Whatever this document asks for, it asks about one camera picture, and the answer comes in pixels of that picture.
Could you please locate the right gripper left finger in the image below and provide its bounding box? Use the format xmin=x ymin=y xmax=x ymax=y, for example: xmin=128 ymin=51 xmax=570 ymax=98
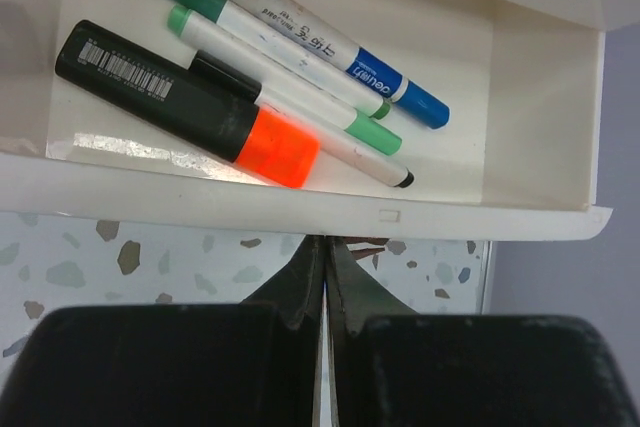
xmin=1 ymin=236 xmax=324 ymax=426

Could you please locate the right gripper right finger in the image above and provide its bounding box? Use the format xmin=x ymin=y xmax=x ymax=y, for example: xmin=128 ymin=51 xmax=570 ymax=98
xmin=325 ymin=237 xmax=639 ymax=426

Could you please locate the orange black highlighter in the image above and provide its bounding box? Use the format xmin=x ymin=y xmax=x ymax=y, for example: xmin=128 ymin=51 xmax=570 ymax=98
xmin=55 ymin=20 xmax=320 ymax=189

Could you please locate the black capped white marker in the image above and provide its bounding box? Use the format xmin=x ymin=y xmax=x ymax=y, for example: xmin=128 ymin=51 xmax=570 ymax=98
xmin=189 ymin=50 xmax=415 ymax=188

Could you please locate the green capped white marker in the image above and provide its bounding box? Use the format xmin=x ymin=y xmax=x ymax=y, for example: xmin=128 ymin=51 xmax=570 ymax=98
xmin=173 ymin=0 xmax=391 ymax=120

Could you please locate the white drawer cabinet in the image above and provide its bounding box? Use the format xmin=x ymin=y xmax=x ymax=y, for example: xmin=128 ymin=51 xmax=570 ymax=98
xmin=0 ymin=0 xmax=640 ymax=243

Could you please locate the blue capped white marker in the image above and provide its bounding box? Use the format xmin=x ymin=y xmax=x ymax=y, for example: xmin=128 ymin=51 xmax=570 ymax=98
xmin=230 ymin=0 xmax=450 ymax=129

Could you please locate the brown middle drawer handle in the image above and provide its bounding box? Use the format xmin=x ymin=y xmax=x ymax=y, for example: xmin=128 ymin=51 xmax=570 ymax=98
xmin=342 ymin=237 xmax=390 ymax=261

